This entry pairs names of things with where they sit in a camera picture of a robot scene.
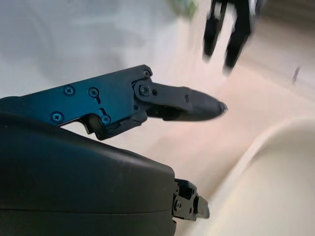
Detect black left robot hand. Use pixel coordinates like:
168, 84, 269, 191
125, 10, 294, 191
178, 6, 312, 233
202, 0, 261, 76

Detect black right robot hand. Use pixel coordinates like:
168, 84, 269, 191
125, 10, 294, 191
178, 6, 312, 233
0, 64, 228, 236

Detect green and white tube package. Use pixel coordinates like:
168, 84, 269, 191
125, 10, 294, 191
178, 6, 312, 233
169, 0, 198, 17

